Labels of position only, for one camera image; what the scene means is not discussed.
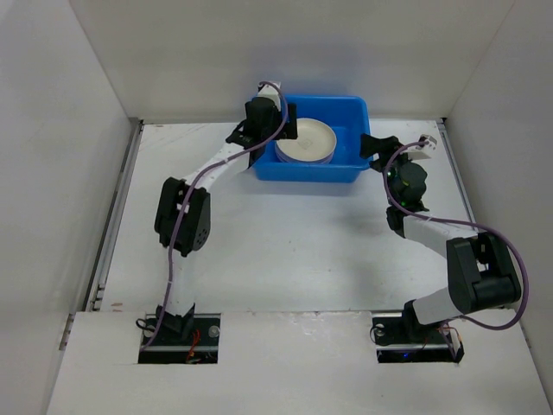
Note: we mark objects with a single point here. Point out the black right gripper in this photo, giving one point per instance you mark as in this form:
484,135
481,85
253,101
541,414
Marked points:
386,152

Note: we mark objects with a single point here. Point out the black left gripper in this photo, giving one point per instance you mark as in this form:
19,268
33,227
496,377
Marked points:
290,129

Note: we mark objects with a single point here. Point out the cream plate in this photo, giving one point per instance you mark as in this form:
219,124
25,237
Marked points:
312,135

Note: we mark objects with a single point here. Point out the small purple plate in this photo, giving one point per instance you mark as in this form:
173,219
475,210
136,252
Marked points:
300,155

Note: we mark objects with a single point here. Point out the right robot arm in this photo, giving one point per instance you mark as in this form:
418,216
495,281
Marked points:
484,268

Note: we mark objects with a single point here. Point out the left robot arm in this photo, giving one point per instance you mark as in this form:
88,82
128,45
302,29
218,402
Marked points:
183,216

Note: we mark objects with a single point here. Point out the blue plastic bin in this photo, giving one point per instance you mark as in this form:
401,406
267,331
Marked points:
348,117

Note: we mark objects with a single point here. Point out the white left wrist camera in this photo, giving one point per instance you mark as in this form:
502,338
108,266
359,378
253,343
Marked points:
269,89

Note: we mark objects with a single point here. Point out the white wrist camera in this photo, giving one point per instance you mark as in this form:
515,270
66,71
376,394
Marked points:
269,89
424,149

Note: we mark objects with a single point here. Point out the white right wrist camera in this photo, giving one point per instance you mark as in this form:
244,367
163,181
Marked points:
424,149

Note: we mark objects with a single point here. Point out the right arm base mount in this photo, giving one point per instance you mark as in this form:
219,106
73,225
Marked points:
395,345

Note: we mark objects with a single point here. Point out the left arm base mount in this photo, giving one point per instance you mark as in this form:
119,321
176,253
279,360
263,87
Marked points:
199,347

